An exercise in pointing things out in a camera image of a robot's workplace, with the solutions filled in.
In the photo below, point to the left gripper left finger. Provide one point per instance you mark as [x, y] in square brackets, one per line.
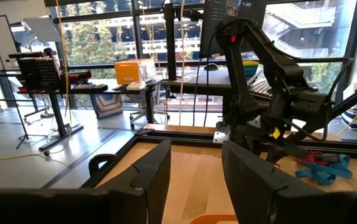
[72, 208]

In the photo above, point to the white tilted panel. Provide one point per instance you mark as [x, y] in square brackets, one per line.
[42, 29]

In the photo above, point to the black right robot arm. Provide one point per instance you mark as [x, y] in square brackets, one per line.
[259, 40]

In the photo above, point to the black rig strut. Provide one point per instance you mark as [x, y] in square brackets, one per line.
[352, 99]

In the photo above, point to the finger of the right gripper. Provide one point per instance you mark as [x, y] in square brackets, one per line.
[274, 155]
[298, 151]

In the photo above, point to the black window frame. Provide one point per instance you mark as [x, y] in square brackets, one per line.
[136, 31]

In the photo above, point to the small white device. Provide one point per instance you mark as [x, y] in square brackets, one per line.
[136, 86]

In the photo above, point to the white office chair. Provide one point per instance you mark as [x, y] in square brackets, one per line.
[140, 115]

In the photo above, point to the black perforated panel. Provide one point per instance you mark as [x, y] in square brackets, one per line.
[39, 71]

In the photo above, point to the thick black rubber band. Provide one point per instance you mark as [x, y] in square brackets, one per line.
[327, 157]

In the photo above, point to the black standing desk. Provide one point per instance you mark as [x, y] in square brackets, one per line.
[56, 112]

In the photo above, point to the thin red rubber band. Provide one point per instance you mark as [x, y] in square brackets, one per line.
[306, 160]

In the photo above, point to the black monitor post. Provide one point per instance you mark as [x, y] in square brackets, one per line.
[170, 40]

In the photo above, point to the black tripod stand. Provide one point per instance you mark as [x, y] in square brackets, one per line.
[11, 93]

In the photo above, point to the dark red roll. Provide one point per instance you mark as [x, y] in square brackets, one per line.
[80, 76]

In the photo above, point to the black frame clamp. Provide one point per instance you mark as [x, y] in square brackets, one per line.
[98, 158]

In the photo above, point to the black computer monitor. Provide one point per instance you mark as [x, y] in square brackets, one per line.
[215, 9]

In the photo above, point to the black keyboard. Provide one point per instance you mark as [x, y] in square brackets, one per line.
[91, 88]

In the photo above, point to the orange and white box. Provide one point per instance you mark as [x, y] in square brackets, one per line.
[128, 73]

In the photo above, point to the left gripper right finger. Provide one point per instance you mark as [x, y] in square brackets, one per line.
[259, 199]

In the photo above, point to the black aluminium table frame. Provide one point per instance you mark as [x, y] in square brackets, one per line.
[181, 137]

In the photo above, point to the orange plastic basket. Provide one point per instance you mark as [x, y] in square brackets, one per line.
[215, 219]

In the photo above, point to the blue beige patterned box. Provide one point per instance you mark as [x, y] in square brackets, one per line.
[108, 105]

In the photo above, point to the black computer mouse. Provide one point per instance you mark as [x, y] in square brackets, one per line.
[211, 66]

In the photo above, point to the teal and yellow crate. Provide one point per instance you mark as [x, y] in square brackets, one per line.
[250, 68]

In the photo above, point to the silver frame bracket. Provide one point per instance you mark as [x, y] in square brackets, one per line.
[221, 136]

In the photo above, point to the dark grey laptop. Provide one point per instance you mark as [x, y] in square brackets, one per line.
[259, 88]

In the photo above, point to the black white striped object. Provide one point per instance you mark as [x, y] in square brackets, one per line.
[354, 119]

